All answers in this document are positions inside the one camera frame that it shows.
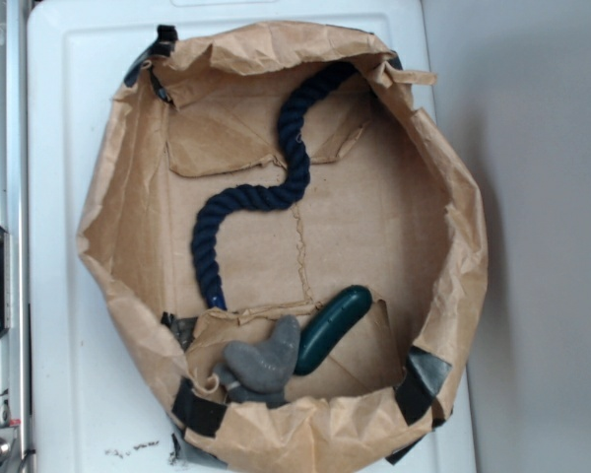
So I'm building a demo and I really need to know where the aluminium frame rail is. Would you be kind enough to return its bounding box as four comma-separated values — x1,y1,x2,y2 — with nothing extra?
0,1,35,472

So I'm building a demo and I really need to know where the dark green oblong case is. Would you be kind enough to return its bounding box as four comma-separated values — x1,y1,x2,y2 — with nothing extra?
294,285,372,376

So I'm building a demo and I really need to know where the grey plush toy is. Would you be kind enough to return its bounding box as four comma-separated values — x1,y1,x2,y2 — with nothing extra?
213,315,300,408

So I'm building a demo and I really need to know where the dark blue twisted rope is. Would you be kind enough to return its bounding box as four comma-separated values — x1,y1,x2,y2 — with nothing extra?
191,61,360,312

